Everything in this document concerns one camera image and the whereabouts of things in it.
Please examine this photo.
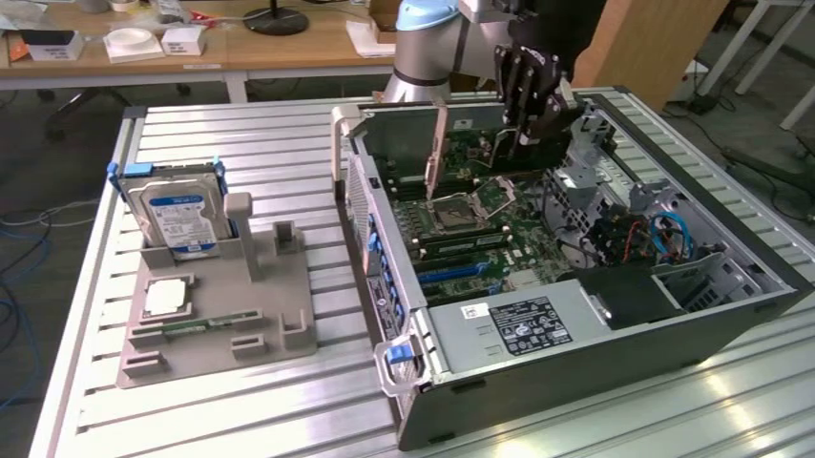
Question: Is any metal socket cover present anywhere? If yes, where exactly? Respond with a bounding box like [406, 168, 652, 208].
[469, 174, 529, 220]

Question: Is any black round monitor base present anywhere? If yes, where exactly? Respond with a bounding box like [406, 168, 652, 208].
[242, 0, 310, 37]

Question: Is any white round object on desk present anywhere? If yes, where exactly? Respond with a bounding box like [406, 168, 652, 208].
[101, 27, 165, 65]

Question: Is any wooden desk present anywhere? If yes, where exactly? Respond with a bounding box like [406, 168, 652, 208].
[0, 0, 574, 92]

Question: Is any silver power supply unit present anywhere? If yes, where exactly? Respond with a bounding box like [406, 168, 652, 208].
[425, 279, 612, 376]

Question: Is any wooden cabinet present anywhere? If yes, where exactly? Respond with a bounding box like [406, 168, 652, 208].
[572, 0, 733, 114]

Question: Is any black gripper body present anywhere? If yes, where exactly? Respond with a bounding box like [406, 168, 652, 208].
[508, 0, 604, 82]

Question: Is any CPU socket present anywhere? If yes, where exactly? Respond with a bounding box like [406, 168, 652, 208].
[425, 195, 492, 230]

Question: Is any grey parts rack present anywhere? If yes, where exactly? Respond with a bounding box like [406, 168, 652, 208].
[116, 192, 320, 390]

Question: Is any blue wire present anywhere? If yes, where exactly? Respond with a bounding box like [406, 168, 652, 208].
[648, 212, 695, 261]

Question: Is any black stand base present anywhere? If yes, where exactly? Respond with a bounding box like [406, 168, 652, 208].
[721, 142, 815, 192]

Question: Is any white box with black top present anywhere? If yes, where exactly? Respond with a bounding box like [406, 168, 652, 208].
[16, 29, 85, 62]

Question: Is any installed black RAM stick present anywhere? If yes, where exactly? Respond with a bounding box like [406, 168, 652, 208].
[416, 228, 510, 249]
[418, 236, 512, 261]

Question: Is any black chair base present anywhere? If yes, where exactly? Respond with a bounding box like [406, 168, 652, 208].
[37, 88, 132, 142]

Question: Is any clear plastic bag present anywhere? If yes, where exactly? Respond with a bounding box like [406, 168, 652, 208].
[154, 0, 217, 28]

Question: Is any green RAM stick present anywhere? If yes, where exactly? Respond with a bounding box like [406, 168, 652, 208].
[136, 312, 262, 335]

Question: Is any blue expansion slot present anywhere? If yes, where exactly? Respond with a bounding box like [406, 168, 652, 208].
[413, 262, 482, 283]

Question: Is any graphics card with metal bracket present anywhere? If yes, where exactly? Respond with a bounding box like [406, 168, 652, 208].
[422, 99, 572, 201]

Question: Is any white floor cable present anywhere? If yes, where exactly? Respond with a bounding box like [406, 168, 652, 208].
[0, 198, 97, 228]

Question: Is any metal disk bay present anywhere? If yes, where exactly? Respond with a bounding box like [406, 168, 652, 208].
[649, 242, 765, 314]

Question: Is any black open PC case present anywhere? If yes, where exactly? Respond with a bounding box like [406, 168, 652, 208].
[329, 88, 815, 452]

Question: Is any silver CPU chip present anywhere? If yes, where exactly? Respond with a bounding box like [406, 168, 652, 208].
[144, 280, 192, 317]

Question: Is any small white labelled box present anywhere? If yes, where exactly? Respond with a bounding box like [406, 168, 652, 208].
[158, 26, 209, 57]

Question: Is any red wire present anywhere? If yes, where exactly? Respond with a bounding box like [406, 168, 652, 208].
[626, 221, 648, 261]

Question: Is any green motherboard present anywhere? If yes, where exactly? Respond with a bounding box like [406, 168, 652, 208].
[374, 156, 580, 306]

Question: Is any metal drive cage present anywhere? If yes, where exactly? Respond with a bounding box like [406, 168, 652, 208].
[546, 114, 645, 226]

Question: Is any white foam piece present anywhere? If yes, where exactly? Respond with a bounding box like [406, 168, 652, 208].
[346, 21, 397, 56]

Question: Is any hard disk with blue bracket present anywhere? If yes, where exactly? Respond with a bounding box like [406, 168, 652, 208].
[108, 161, 232, 261]

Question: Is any white table frame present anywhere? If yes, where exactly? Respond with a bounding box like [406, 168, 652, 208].
[696, 0, 815, 130]

